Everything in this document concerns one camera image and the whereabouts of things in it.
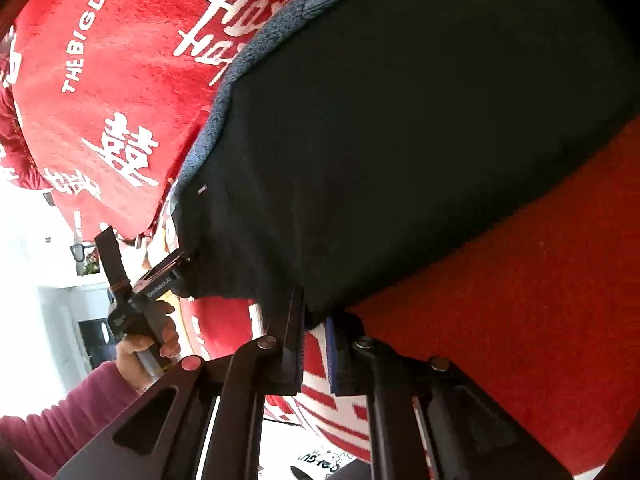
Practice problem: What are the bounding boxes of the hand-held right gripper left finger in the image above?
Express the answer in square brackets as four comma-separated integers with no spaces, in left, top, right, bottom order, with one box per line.
[52,287,307,480]

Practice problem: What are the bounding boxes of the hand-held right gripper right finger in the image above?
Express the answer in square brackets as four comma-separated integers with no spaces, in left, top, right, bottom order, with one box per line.
[325,312,574,480]

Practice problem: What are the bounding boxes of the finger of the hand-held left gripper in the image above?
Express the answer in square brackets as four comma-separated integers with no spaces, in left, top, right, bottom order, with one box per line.
[144,249,195,284]

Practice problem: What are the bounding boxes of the black pants with blue waistband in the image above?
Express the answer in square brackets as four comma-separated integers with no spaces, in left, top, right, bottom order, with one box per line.
[170,0,640,332]

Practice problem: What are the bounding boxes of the person's left forearm pink sleeve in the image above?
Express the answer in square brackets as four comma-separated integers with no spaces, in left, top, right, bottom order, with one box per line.
[0,360,142,479]

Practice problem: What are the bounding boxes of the person's left hand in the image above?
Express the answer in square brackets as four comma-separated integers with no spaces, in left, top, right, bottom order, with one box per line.
[115,301,183,393]

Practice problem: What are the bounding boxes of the white cabinet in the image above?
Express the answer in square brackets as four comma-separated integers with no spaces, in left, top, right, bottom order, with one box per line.
[37,284,119,387]

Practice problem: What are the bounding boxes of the white printed bag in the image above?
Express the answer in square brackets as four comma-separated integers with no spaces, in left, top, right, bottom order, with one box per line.
[290,446,359,479]

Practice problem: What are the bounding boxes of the red printed blanket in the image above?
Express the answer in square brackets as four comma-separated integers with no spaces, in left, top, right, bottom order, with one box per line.
[0,0,640,479]

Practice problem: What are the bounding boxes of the dark red satin cloth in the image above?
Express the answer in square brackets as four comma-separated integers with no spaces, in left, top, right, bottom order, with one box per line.
[0,25,51,192]

